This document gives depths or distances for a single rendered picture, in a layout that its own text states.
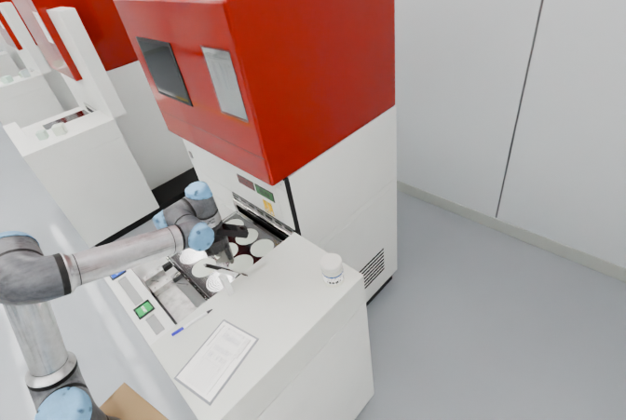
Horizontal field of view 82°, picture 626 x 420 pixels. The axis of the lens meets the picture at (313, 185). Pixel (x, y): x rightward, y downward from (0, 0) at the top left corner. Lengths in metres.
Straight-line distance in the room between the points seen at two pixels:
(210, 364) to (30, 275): 0.53
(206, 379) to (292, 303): 0.32
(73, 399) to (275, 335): 0.53
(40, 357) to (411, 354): 1.67
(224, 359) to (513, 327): 1.68
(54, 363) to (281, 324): 0.61
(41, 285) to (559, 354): 2.22
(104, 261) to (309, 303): 0.61
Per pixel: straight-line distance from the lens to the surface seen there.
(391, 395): 2.11
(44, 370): 1.25
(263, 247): 1.51
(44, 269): 0.95
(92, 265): 0.97
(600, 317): 2.61
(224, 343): 1.21
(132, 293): 1.51
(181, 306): 1.48
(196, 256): 1.60
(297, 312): 1.20
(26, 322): 1.15
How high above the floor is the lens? 1.94
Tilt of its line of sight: 36 degrees down
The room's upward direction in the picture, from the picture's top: 10 degrees counter-clockwise
